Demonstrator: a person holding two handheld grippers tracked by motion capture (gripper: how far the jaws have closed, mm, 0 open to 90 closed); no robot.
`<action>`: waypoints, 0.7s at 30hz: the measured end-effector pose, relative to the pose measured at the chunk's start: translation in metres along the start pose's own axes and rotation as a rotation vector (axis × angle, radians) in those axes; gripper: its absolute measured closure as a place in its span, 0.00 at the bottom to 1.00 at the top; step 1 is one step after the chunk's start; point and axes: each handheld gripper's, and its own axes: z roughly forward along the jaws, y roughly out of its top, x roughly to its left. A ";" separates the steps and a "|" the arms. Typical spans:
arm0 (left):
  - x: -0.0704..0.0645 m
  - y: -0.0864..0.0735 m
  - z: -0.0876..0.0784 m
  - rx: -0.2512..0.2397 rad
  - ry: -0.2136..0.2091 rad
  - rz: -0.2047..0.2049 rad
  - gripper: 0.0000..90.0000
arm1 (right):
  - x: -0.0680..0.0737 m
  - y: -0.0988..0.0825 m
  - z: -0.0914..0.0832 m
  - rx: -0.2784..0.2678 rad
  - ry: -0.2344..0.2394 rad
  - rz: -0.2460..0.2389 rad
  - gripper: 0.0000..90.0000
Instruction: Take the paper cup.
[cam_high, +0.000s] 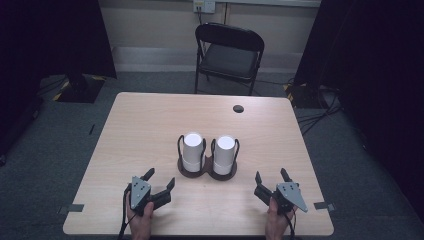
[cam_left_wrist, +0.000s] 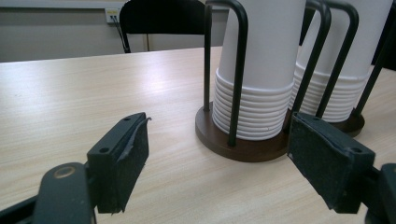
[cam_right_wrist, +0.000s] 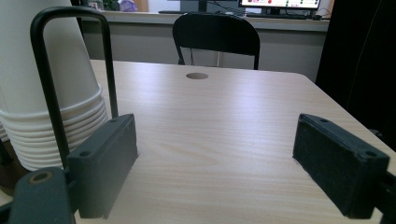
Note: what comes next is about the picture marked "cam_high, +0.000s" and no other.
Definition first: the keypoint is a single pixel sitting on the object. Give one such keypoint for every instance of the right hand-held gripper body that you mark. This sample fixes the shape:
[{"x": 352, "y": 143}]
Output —
[{"x": 290, "y": 196}]

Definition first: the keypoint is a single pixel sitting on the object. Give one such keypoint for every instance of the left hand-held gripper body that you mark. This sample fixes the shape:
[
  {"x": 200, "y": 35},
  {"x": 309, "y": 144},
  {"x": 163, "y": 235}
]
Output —
[{"x": 139, "y": 193}]

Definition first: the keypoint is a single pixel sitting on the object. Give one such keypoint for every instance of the dark wooden cup holder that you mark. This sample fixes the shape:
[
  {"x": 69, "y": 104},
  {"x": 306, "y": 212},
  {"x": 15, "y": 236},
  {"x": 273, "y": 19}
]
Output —
[{"x": 208, "y": 169}]

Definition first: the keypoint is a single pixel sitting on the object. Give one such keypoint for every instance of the stack of white paper cups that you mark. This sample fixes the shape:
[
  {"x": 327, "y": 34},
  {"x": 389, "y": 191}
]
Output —
[
  {"x": 192, "y": 150},
  {"x": 224, "y": 153}
]

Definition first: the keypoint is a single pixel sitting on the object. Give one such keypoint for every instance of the person's left hand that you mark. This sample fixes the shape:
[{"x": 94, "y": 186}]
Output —
[{"x": 140, "y": 225}]

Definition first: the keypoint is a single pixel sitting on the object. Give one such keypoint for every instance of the person's right hand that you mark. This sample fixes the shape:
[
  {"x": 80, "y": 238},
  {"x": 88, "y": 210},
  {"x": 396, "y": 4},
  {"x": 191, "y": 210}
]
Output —
[{"x": 275, "y": 225}]

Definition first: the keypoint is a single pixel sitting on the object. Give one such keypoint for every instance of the grey tape strip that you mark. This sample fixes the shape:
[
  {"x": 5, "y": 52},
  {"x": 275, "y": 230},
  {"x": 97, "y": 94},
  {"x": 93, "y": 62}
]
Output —
[
  {"x": 324, "y": 206},
  {"x": 71, "y": 208}
]

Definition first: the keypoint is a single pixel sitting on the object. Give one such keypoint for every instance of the small black floor strip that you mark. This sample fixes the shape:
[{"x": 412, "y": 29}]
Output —
[{"x": 91, "y": 129}]

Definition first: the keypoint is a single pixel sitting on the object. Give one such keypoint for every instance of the round black table grommet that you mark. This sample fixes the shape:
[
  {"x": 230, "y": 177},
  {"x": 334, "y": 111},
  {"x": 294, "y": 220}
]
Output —
[{"x": 238, "y": 108}]

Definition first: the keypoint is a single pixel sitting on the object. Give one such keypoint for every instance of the black stand base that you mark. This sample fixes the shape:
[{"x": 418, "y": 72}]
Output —
[
  {"x": 80, "y": 90},
  {"x": 301, "y": 95}
]

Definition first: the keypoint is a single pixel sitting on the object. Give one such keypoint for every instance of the black folding chair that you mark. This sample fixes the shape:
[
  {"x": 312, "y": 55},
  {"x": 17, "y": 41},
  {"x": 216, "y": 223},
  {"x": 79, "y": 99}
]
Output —
[{"x": 230, "y": 60}]

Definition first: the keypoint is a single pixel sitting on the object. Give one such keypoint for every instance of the black curtain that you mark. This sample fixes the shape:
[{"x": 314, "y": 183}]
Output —
[
  {"x": 43, "y": 36},
  {"x": 376, "y": 66}
]

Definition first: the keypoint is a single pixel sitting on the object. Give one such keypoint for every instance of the white wall socket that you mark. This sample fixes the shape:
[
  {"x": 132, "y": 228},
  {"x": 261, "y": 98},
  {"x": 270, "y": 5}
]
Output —
[{"x": 204, "y": 6}]

